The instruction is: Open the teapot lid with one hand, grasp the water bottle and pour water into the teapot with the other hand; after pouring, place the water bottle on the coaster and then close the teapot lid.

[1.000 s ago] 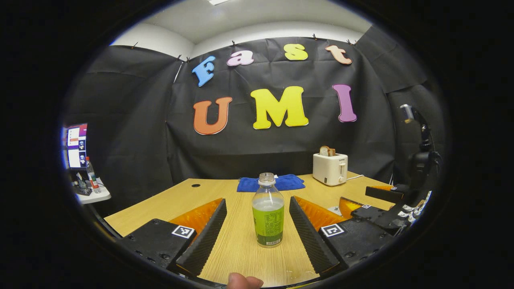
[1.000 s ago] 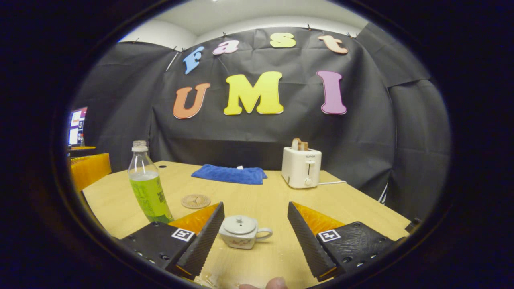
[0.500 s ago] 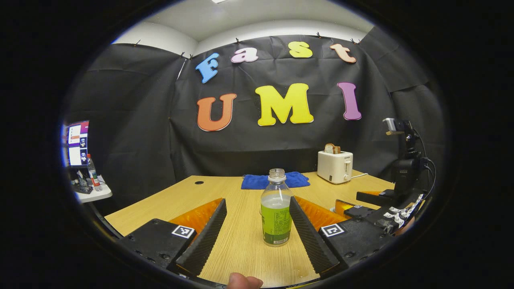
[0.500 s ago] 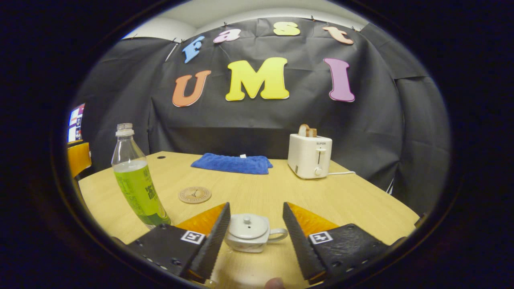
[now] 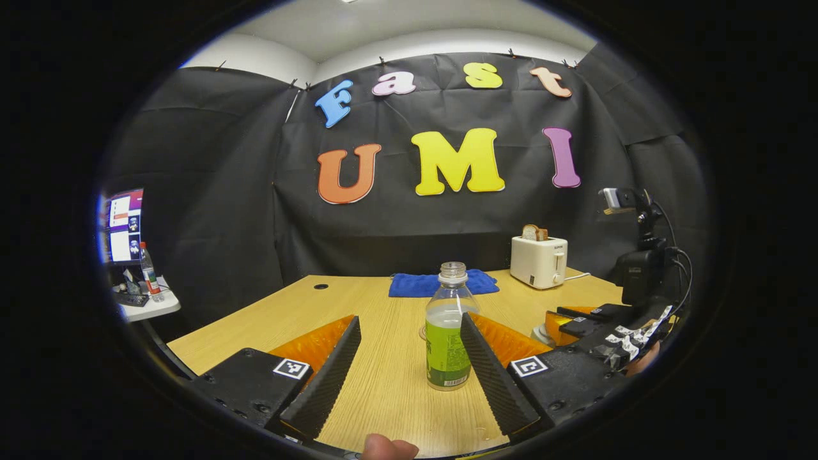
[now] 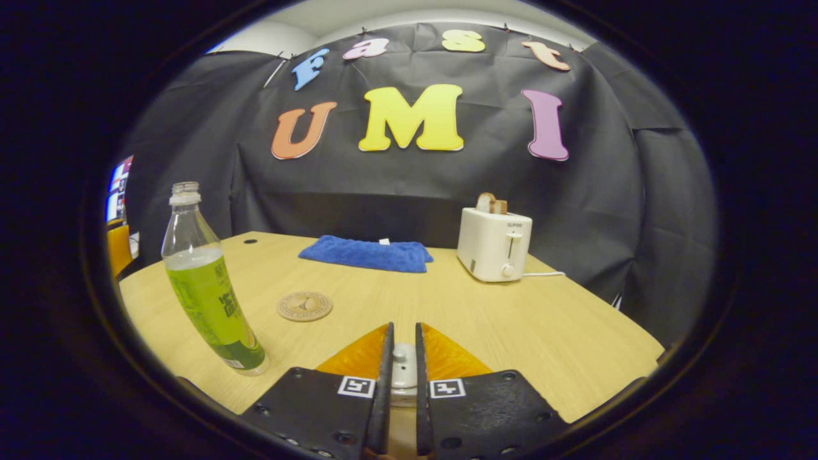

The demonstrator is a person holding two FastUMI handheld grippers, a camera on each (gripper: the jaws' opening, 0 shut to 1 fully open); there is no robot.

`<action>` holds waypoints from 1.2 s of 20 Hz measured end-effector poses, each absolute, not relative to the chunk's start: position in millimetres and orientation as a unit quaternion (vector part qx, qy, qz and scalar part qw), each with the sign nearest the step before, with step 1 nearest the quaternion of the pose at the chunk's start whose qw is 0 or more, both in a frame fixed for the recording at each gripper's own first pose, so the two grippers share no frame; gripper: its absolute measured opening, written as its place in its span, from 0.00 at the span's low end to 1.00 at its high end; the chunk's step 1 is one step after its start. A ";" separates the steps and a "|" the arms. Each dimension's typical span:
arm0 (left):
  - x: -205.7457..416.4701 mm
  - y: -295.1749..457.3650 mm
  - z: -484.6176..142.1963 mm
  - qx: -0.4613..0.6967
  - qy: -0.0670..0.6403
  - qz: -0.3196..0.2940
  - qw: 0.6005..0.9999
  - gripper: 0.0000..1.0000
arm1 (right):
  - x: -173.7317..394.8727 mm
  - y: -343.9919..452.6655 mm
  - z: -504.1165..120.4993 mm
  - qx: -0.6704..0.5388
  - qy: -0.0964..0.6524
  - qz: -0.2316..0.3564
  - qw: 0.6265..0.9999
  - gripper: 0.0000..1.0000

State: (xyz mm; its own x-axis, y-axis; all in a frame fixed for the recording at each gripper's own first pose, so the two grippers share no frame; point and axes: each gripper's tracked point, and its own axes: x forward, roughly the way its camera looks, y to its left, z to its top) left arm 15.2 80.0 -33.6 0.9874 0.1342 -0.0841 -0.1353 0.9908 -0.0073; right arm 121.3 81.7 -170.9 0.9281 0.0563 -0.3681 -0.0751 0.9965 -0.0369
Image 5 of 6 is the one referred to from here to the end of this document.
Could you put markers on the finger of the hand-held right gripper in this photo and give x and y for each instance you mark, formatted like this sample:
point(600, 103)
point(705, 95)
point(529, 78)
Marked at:
point(594, 313)
point(565, 329)

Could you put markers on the computer monitor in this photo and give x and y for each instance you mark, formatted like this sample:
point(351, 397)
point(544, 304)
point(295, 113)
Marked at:
point(124, 227)

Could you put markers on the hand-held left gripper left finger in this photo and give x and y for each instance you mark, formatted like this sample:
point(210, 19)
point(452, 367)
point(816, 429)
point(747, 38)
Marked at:
point(329, 377)

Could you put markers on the white toaster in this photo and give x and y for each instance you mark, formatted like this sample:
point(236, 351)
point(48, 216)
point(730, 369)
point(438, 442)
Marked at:
point(537, 262)

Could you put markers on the blue towel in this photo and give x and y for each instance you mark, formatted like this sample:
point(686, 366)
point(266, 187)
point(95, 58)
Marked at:
point(415, 284)

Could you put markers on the green label water bottle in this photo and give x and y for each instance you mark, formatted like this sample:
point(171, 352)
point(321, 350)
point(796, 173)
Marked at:
point(447, 351)

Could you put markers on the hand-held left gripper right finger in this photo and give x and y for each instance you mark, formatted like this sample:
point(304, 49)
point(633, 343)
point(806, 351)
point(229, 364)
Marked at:
point(495, 383)

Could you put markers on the small red label bottle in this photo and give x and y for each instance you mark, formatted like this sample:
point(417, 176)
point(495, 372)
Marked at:
point(151, 275)

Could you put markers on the round cork coaster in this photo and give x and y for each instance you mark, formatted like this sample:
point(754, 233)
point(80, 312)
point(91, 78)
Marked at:
point(422, 332)

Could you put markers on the white side table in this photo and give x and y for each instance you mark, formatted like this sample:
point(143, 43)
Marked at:
point(156, 308)

